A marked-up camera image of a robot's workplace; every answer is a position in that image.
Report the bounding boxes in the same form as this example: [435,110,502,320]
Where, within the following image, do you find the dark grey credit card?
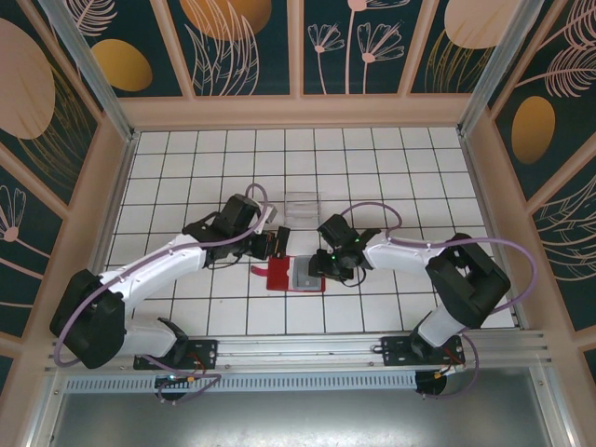
[293,256,325,289]

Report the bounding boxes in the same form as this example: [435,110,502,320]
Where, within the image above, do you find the red card holder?
[250,254,328,294]

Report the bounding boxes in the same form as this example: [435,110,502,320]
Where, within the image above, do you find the clear acrylic card stand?
[282,190,324,230]

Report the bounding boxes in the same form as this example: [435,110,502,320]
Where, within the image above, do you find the aluminium table edge strip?
[458,132,527,332]
[74,131,141,339]

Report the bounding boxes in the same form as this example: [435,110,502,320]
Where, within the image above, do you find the grey metal sheet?
[27,390,574,447]

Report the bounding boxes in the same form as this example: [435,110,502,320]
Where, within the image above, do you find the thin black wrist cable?
[342,260,369,288]
[206,253,246,272]

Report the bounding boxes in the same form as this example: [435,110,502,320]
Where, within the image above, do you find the aluminium front rail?
[44,330,555,373]

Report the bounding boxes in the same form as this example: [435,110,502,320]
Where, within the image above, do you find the slotted grey cable duct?
[62,372,420,392]

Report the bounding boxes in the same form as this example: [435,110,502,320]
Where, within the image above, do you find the wall panel pink flowers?
[300,0,434,98]

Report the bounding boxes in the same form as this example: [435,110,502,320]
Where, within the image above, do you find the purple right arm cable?
[339,202,536,401]

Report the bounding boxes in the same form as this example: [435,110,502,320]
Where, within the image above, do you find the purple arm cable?
[339,202,536,401]
[52,183,275,406]

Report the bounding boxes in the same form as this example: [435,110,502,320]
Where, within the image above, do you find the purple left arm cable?
[52,183,275,406]

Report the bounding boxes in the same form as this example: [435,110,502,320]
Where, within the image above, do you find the aluminium corner post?
[36,0,141,143]
[456,0,536,137]

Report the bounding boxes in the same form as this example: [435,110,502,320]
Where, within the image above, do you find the wall panel orange circle leaves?
[165,0,295,98]

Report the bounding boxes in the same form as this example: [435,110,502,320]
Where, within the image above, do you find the wall panel orange oval fern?
[483,0,596,204]

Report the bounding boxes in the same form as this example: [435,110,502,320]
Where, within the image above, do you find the wall panel flower outline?
[0,139,71,344]

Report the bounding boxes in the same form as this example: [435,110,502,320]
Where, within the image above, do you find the wall panel pink leaf outlines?
[528,160,596,334]

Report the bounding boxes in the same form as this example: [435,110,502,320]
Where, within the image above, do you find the wall panel pink circle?
[408,0,518,96]

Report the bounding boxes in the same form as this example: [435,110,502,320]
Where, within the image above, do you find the wall panel large pink oval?
[0,0,104,210]

